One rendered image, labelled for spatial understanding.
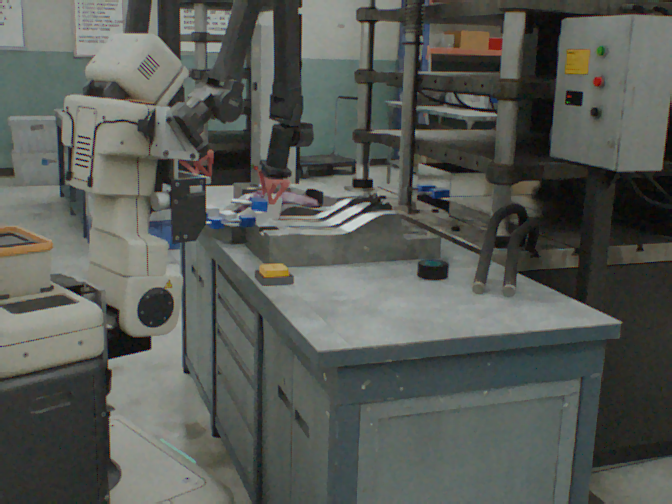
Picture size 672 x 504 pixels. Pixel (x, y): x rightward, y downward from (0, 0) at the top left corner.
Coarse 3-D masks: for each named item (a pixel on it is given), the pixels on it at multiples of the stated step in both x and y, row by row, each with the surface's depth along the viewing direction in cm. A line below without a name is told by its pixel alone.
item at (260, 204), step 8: (232, 200) 218; (240, 200) 219; (256, 200) 219; (264, 200) 221; (280, 200) 221; (256, 208) 220; (264, 208) 220; (272, 208) 221; (280, 208) 221; (272, 216) 221
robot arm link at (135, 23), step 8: (128, 0) 223; (136, 0) 221; (144, 0) 222; (128, 8) 223; (136, 8) 221; (144, 8) 222; (128, 16) 222; (136, 16) 221; (144, 16) 223; (128, 24) 222; (136, 24) 222; (144, 24) 223; (128, 32) 222; (136, 32) 222; (144, 32) 224
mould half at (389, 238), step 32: (256, 224) 229; (288, 224) 231; (320, 224) 235; (352, 224) 227; (384, 224) 226; (288, 256) 219; (320, 256) 222; (352, 256) 225; (384, 256) 229; (416, 256) 232
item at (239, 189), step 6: (234, 186) 312; (240, 186) 305; (246, 186) 306; (252, 186) 311; (258, 186) 313; (288, 186) 308; (234, 192) 312; (240, 192) 303; (246, 192) 301; (252, 192) 301; (234, 198) 313
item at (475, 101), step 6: (450, 96) 800; (462, 96) 776; (468, 96) 778; (474, 96) 816; (480, 96) 780; (450, 102) 802; (456, 102) 786; (468, 102) 779; (474, 102) 780; (480, 102) 781; (486, 102) 783; (456, 108) 788; (462, 108) 778
